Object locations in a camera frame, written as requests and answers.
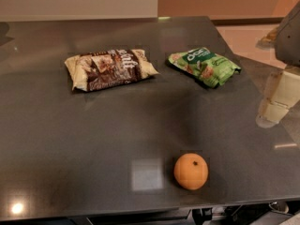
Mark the brown white chip bag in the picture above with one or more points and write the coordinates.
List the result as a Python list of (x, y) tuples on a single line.
[(101, 70)]

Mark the green chip bag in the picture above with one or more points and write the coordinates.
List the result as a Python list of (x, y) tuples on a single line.
[(207, 67)]

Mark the orange fruit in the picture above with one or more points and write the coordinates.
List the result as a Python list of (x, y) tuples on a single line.
[(191, 171)]

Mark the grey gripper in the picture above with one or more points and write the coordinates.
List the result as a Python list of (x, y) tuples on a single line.
[(290, 41)]

